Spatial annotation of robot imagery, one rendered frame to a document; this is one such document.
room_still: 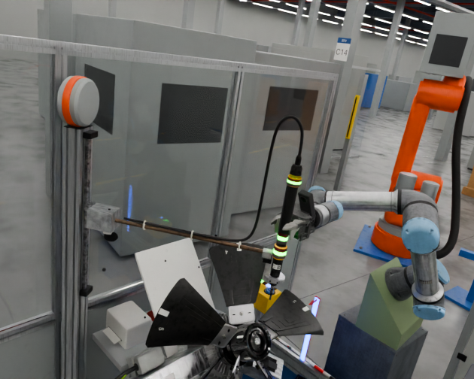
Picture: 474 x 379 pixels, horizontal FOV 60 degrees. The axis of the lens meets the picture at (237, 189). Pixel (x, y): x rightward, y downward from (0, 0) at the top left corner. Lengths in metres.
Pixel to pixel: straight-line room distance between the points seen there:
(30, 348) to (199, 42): 2.85
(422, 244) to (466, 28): 3.75
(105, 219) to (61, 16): 3.90
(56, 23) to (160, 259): 3.91
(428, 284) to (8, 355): 1.62
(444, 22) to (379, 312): 3.68
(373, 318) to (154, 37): 2.75
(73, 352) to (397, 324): 1.33
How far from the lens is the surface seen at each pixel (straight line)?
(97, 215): 1.46
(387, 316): 1.94
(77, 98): 1.35
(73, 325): 1.75
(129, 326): 1.83
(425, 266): 1.65
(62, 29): 5.16
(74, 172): 1.45
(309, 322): 1.66
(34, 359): 1.96
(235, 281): 1.50
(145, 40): 3.64
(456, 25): 5.05
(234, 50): 4.11
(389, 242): 5.27
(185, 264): 1.64
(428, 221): 1.51
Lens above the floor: 2.12
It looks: 19 degrees down
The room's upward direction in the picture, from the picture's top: 9 degrees clockwise
